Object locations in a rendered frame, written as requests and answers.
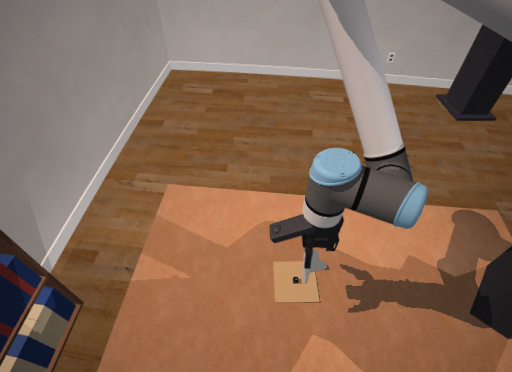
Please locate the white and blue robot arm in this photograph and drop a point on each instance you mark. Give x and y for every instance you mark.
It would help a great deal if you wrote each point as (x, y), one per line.
(337, 178)

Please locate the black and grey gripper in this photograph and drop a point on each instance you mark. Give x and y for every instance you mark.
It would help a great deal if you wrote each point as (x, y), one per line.
(328, 238)

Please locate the light orange mat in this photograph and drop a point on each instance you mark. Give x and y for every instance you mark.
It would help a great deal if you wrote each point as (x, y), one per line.
(288, 292)

